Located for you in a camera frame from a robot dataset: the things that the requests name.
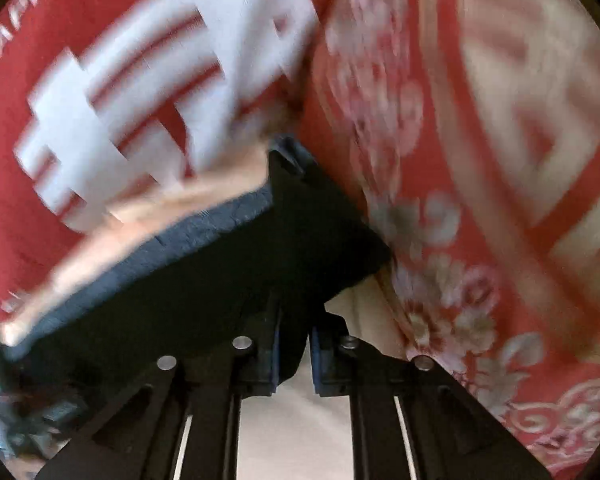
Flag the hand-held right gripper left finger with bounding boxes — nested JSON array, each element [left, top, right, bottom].
[[35, 304, 284, 480]]

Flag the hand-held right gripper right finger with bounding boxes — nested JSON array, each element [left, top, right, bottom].
[[309, 302, 556, 480]]

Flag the black pants with grey waistband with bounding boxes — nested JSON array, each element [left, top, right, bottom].
[[0, 135, 394, 411]]

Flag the red blanket with white print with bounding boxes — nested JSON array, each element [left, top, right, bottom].
[[0, 0, 333, 323]]

